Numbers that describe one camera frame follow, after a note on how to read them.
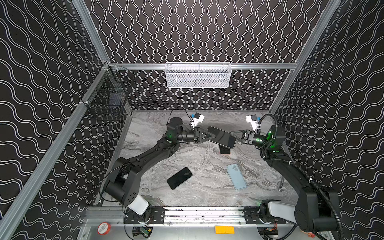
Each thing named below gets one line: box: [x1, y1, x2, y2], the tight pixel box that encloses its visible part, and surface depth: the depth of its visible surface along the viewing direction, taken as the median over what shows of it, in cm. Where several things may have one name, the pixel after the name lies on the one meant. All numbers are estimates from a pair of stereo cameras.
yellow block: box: [214, 225, 235, 235], surface depth 72 cm
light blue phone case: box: [225, 163, 247, 190], surface depth 90 cm
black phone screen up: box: [166, 167, 193, 190], surface depth 89 cm
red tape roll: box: [97, 222, 112, 235], surface depth 71 cm
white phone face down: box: [207, 125, 237, 149], surface depth 72 cm
